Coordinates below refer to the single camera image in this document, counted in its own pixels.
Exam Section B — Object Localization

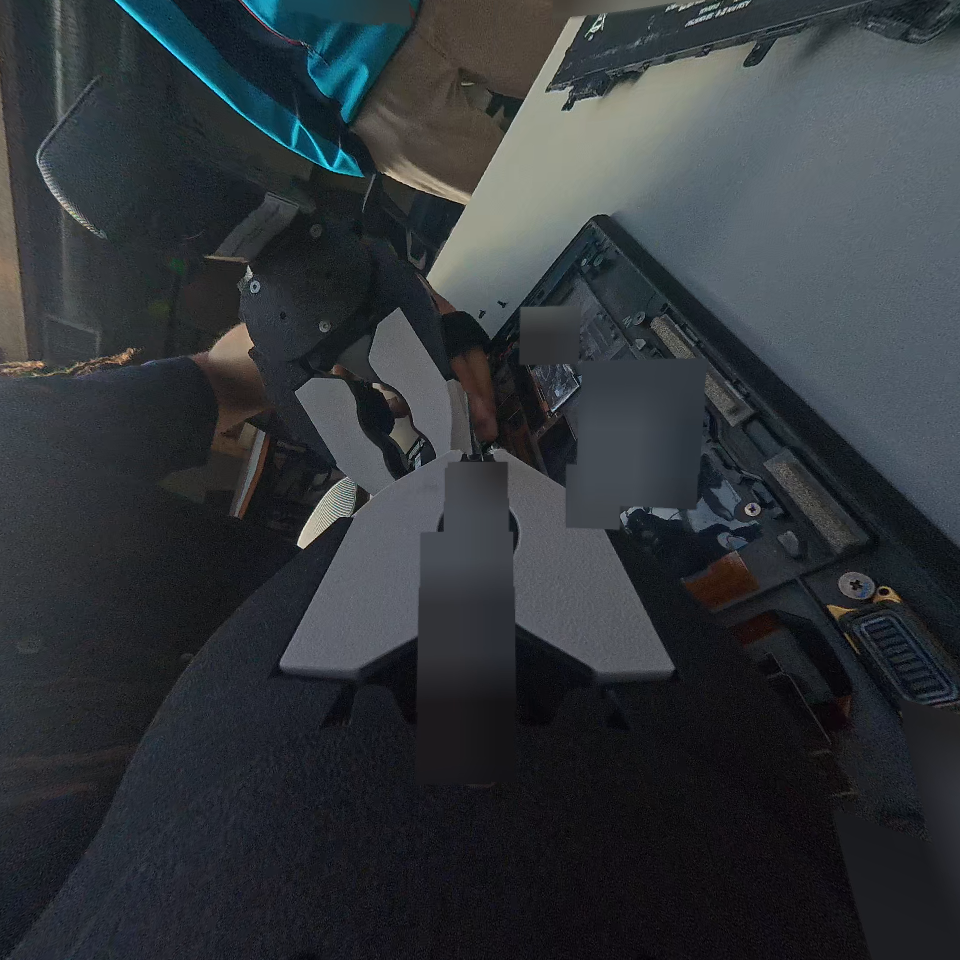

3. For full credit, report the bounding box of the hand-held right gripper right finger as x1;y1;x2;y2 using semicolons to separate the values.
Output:
508;450;676;685

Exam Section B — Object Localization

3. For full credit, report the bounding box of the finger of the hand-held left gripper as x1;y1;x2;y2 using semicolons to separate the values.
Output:
294;375;399;498
369;306;456;481

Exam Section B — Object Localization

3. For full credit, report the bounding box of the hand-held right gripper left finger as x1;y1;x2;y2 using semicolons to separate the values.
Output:
279;450;451;684

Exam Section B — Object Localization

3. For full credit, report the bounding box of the black laptop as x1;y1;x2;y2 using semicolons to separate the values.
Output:
480;215;960;759

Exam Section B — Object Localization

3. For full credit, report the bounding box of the person's left hand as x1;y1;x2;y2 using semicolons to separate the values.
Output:
191;326;498;445

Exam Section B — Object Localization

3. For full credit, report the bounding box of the mesh office chair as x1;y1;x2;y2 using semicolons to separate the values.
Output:
297;477;363;549

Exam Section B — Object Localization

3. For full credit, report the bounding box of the black office chair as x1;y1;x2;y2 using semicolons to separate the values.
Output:
36;75;249;241

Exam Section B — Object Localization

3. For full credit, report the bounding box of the person's dark clothing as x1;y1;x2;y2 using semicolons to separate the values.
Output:
0;346;301;751

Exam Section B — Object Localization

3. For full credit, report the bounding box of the black laptop battery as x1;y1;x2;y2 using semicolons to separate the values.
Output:
546;0;960;114

